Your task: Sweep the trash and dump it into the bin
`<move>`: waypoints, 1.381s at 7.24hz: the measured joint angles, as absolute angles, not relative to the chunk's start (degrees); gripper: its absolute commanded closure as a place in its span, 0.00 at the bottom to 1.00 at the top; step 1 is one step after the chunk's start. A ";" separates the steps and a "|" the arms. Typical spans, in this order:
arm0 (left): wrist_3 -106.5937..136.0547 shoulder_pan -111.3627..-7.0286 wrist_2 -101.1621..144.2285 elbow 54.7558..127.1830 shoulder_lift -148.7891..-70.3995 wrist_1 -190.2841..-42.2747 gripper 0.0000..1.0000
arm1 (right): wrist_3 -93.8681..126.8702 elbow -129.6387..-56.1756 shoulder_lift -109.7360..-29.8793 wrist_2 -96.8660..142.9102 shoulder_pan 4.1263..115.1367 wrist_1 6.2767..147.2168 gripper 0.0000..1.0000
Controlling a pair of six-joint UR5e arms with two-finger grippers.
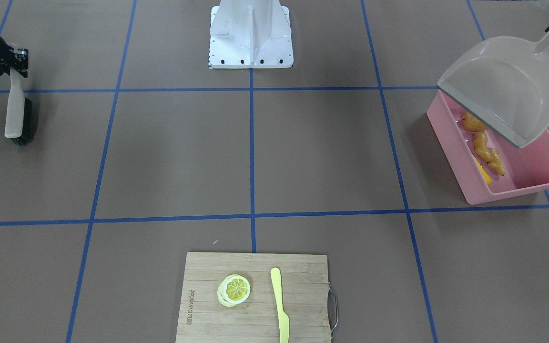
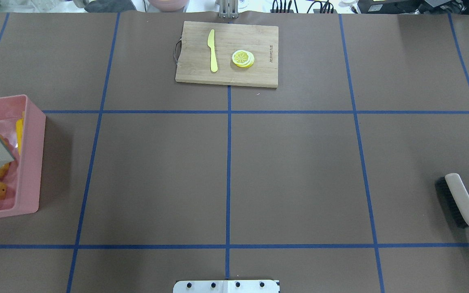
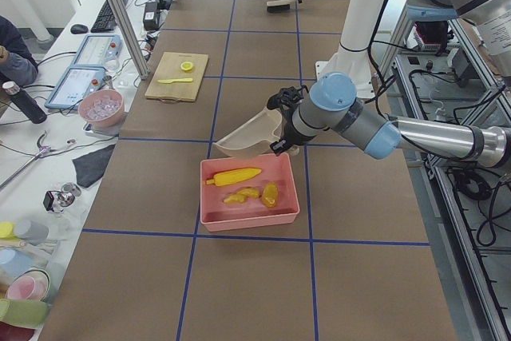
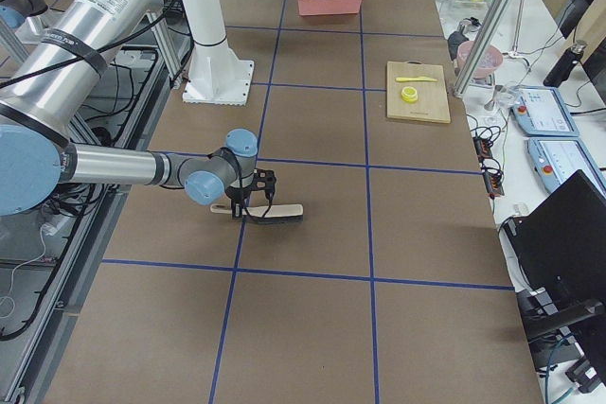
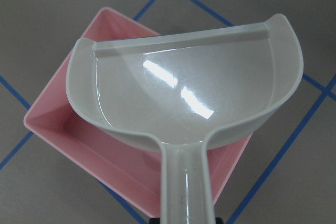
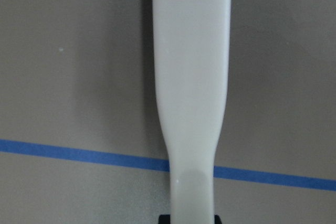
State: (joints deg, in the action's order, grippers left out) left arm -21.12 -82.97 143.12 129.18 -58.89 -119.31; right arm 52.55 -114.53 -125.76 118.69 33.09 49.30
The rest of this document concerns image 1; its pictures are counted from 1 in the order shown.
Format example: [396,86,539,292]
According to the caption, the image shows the beige hand brush black bristles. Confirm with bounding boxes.
[4,68,33,146]

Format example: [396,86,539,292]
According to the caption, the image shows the beige plastic dustpan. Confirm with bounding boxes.
[437,31,549,148]

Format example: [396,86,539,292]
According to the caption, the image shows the brown toy potato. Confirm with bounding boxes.
[460,111,490,132]

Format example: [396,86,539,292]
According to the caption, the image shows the tan toy ginger root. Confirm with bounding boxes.
[473,131,506,176]

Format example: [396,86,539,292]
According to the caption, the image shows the yellow toy corn cob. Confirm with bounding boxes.
[474,158,492,185]

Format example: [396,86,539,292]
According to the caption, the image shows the pink plastic bin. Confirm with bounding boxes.
[427,91,549,205]

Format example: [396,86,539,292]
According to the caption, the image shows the yellow toy lemon slice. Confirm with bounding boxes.
[216,275,251,307]

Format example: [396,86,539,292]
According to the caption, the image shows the bamboo cutting board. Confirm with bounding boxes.
[175,252,337,343]

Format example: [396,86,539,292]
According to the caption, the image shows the yellow plastic toy knife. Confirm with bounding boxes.
[270,267,290,343]

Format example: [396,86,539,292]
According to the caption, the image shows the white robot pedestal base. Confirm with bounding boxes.
[208,0,294,69]

